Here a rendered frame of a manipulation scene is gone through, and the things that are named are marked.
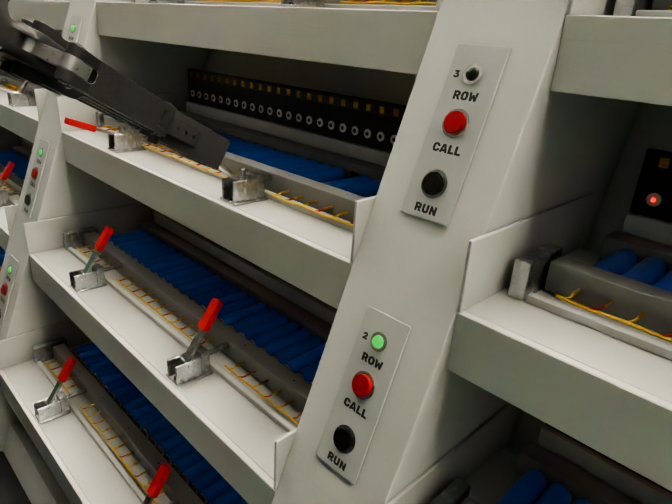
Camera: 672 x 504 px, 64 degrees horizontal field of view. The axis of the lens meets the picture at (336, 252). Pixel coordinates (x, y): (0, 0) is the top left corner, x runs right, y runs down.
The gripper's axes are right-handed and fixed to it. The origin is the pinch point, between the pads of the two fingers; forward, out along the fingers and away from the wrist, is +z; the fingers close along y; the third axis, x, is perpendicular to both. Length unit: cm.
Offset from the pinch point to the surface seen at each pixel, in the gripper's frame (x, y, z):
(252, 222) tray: -4.5, 5.2, 6.5
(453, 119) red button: 7.5, 22.7, 3.9
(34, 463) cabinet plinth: -52, -31, 18
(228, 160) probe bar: 0.6, -7.5, 10.5
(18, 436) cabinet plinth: -52, -39, 18
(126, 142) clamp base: -2.0, -25.6, 7.8
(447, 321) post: -5.0, 27.1, 6.5
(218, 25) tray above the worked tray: 13.3, -10.6, 4.3
